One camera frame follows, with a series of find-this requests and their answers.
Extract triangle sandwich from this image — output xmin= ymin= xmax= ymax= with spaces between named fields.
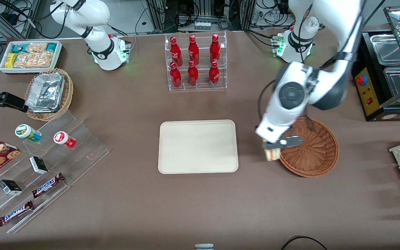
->
xmin=262 ymin=141 xmax=281 ymax=162

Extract black looped cable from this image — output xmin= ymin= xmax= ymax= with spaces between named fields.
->
xmin=280 ymin=235 xmax=328 ymax=250

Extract beige plastic tray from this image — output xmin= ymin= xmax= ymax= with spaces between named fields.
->
xmin=158 ymin=119 xmax=239 ymax=174

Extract green lid snack cup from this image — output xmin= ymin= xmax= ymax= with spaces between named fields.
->
xmin=15 ymin=124 xmax=42 ymax=142

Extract aluminium profile frame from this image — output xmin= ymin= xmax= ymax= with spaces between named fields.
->
xmin=0 ymin=0 xmax=43 ymax=42

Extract stacked aluminium foil containers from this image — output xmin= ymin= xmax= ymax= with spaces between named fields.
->
xmin=25 ymin=72 xmax=66 ymax=113

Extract clear acrylic bottle rack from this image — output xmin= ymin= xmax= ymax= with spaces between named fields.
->
xmin=165 ymin=31 xmax=227 ymax=92

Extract large clear cracker bag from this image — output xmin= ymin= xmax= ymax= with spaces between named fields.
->
xmin=13 ymin=51 xmax=54 ymax=69

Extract white power strip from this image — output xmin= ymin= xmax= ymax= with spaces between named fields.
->
xmin=193 ymin=20 xmax=212 ymax=31

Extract small black white box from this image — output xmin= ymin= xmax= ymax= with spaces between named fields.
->
xmin=0 ymin=179 xmax=23 ymax=196
xmin=29 ymin=156 xmax=49 ymax=175

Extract black hot food warmer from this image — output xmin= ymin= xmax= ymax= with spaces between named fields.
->
xmin=351 ymin=5 xmax=400 ymax=122

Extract clear acrylic stepped display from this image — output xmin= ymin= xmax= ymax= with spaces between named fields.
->
xmin=0 ymin=110 xmax=111 ymax=234

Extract red lid snack cup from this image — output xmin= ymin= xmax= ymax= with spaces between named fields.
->
xmin=53 ymin=131 xmax=77 ymax=149

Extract red cola bottle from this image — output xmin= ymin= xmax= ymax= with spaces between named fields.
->
xmin=209 ymin=34 xmax=221 ymax=65
xmin=187 ymin=60 xmax=199 ymax=87
xmin=169 ymin=36 xmax=183 ymax=67
xmin=208 ymin=60 xmax=220 ymax=88
xmin=169 ymin=62 xmax=182 ymax=89
xmin=187 ymin=35 xmax=200 ymax=66

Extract small clear cracker bag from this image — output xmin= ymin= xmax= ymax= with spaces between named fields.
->
xmin=26 ymin=42 xmax=48 ymax=53

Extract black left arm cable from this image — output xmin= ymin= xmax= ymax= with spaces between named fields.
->
xmin=257 ymin=81 xmax=276 ymax=117

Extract white rectangular snack box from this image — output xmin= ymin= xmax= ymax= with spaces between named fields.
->
xmin=0 ymin=40 xmax=63 ymax=75

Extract brown wicker basket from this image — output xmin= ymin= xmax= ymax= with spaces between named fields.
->
xmin=278 ymin=116 xmax=340 ymax=178

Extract Snickers chocolate bar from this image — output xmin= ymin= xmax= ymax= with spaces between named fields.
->
xmin=0 ymin=200 xmax=35 ymax=227
xmin=32 ymin=173 xmax=65 ymax=199

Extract light wicker basket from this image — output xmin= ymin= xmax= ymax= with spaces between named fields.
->
xmin=24 ymin=68 xmax=74 ymax=122

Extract yellow snack packet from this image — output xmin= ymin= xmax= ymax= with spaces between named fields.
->
xmin=5 ymin=52 xmax=18 ymax=69

